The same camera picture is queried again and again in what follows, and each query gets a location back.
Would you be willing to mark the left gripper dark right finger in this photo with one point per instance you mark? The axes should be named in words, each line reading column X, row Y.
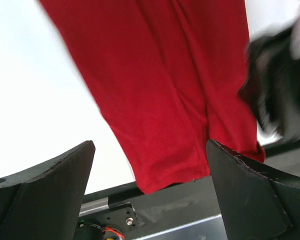
column 256, row 201

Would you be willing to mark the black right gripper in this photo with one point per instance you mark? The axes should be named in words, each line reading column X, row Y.
column 272, row 88

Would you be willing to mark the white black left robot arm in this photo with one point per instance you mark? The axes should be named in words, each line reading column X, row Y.
column 241, row 200

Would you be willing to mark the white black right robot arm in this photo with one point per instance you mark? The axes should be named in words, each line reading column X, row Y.
column 295, row 38

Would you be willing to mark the red t shirt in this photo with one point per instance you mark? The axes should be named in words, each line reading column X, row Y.
column 165, row 75

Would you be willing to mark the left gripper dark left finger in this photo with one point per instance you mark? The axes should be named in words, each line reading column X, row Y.
column 43, row 202

